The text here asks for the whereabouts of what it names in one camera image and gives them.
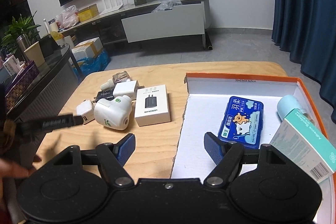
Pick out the steel tumbler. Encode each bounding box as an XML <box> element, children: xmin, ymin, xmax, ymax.
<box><xmin>16</xmin><ymin>34</ymin><xmax>31</xmax><ymax>62</ymax></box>

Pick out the toothpick jar light blue lid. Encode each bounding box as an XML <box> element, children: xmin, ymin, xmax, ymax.
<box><xmin>277</xmin><ymin>95</ymin><xmax>314</xmax><ymax>123</ymax></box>

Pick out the white charger retail box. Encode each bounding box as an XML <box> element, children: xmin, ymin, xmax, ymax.
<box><xmin>134</xmin><ymin>85</ymin><xmax>171</xmax><ymax>127</ymax></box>

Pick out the clear bottle white cap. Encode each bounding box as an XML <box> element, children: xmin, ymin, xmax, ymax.
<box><xmin>100</xmin><ymin>71</ymin><xmax>131</xmax><ymax>91</ymax></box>

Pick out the dark blue curtain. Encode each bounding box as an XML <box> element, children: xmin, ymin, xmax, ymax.
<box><xmin>271</xmin><ymin>0</ymin><xmax>336</xmax><ymax>123</ymax></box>

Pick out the blue floss pick tin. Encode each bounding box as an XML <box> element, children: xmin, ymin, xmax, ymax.
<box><xmin>218</xmin><ymin>96</ymin><xmax>264</xmax><ymax>149</ymax></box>

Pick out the white flat-pin charger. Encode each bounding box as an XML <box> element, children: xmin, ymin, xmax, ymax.
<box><xmin>113</xmin><ymin>80</ymin><xmax>144</xmax><ymax>100</ymax></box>

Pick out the adhesive bandages box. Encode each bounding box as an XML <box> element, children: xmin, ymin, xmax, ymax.
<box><xmin>270</xmin><ymin>109</ymin><xmax>335</xmax><ymax>183</ymax></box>

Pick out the side table plant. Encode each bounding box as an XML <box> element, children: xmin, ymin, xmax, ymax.
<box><xmin>1</xmin><ymin>12</ymin><xmax>41</xmax><ymax>53</ymax></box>

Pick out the white tv cabinet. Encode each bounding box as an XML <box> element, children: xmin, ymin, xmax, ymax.
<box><xmin>62</xmin><ymin>0</ymin><xmax>213</xmax><ymax>50</ymax></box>

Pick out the round black side table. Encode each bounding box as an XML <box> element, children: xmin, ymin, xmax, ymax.
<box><xmin>7</xmin><ymin>44</ymin><xmax>84</xmax><ymax>122</ymax></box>

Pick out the white square power adapter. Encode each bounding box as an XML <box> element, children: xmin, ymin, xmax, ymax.
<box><xmin>76</xmin><ymin>100</ymin><xmax>95</xmax><ymax>124</ymax></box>

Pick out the person left hand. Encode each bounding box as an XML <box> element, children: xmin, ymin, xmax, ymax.
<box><xmin>0</xmin><ymin>158</ymin><xmax>37</xmax><ymax>210</ymax></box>

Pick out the white plastic bag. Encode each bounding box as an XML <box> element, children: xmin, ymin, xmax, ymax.
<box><xmin>55</xmin><ymin>5</ymin><xmax>79</xmax><ymax>30</ymax></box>

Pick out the blue plastic bag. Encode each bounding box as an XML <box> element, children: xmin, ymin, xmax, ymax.
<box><xmin>77</xmin><ymin>50</ymin><xmax>110</xmax><ymax>77</ymax></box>

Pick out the white router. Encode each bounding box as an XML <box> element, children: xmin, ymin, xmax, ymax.
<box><xmin>100</xmin><ymin>0</ymin><xmax>123</xmax><ymax>15</ymax></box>

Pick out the yellow box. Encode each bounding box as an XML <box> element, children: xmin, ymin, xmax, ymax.
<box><xmin>77</xmin><ymin>4</ymin><xmax>99</xmax><ymax>22</ymax></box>

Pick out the purple gift box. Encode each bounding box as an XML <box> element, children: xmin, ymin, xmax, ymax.
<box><xmin>5</xmin><ymin>61</ymin><xmax>39</xmax><ymax>112</ymax></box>

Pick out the white cardboard boxes floor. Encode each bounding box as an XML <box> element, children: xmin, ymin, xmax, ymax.
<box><xmin>72</xmin><ymin>38</ymin><xmax>104</xmax><ymax>61</ymax></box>

